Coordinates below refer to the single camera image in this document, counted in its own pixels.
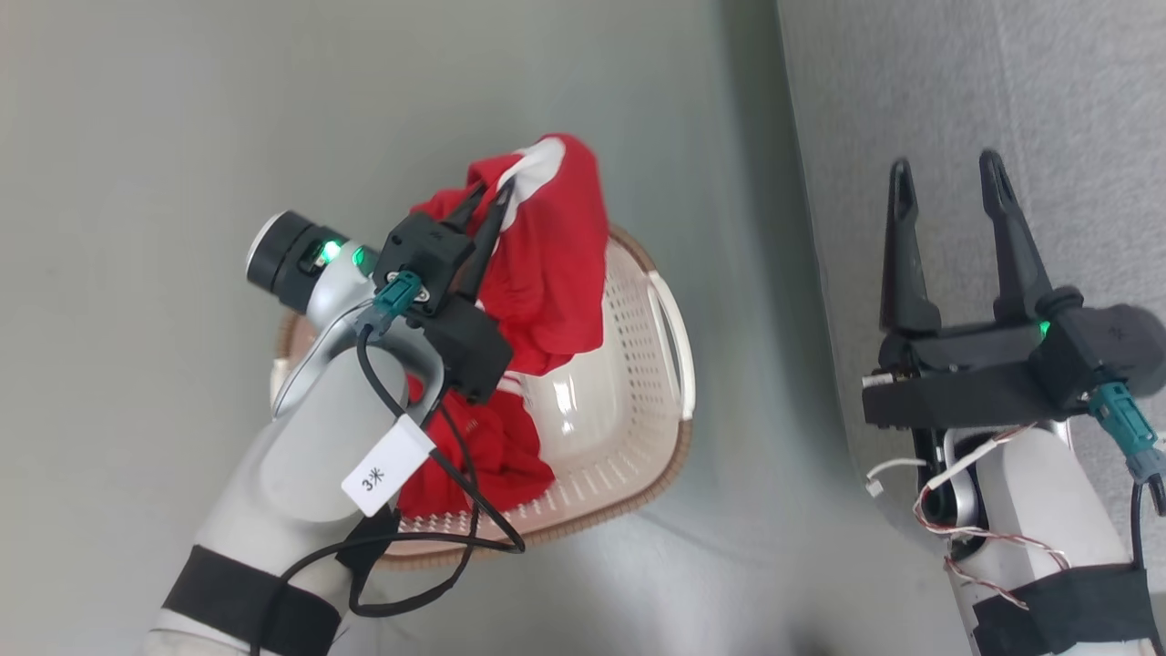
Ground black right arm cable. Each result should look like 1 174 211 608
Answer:
1128 476 1166 570

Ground black left arm strap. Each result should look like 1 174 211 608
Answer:
162 545 343 656

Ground white basket handle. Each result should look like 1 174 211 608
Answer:
645 269 698 422

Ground teal right cable connector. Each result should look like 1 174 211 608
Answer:
1089 383 1166 484

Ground white wire with plug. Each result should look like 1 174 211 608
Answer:
865 457 930 498

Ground cream perforated laundry basket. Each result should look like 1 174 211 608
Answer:
271 223 698 573

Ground teal left cable connector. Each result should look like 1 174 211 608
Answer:
372 271 425 334

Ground teal cable connector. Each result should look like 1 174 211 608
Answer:
372 271 425 334
1089 383 1166 484

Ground red white clothing item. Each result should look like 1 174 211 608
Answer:
396 132 611 520

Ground black arm strap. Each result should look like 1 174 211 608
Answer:
970 563 1160 656
162 545 343 656

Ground white cable label tag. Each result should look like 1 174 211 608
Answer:
342 415 436 518

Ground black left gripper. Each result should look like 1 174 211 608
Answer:
414 180 517 405

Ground black right arm strap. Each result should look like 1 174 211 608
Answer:
970 563 1160 656

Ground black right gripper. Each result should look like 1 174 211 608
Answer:
861 149 1069 430

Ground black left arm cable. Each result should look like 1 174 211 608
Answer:
251 323 527 656
346 401 484 620

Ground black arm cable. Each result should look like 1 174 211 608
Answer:
1128 476 1166 570
251 323 527 656
346 401 484 620

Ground red white twisted wires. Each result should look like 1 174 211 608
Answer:
913 424 1072 611

